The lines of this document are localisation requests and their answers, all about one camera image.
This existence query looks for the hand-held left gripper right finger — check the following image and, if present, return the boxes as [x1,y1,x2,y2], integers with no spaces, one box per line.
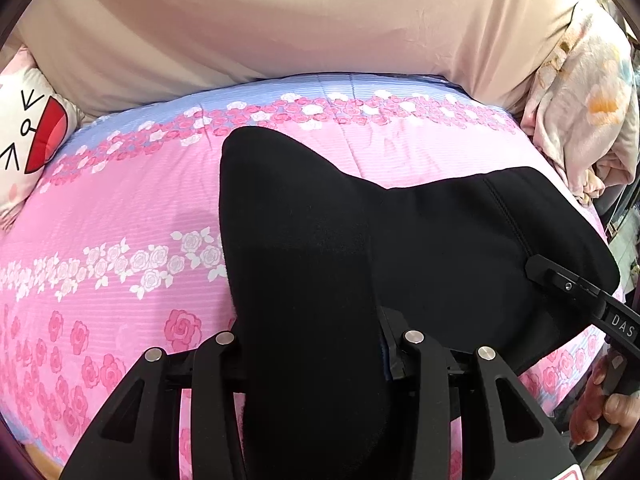
[376,305,576,480]

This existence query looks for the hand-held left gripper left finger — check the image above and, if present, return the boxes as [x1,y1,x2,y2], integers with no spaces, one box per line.
[59,331,251,480]

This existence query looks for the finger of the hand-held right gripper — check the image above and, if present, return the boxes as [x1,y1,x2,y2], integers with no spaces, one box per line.
[525,254,617,311]

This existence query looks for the black pants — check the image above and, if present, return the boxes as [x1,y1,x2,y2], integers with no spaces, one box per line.
[219,126,621,480]

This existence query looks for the person's right hand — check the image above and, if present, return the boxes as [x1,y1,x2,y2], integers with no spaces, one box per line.
[569,354,640,447]

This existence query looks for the pale floral blanket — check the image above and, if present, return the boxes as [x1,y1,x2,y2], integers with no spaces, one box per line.
[520,0,638,207]

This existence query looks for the pink floral bed sheet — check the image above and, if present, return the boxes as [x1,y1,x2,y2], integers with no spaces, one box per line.
[0,73,626,480]

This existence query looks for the white cartoon face pillow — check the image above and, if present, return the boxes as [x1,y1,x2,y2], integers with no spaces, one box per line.
[0,46,81,233]

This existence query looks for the beige headboard cloth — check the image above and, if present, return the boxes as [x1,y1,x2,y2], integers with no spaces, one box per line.
[12,0,598,121]

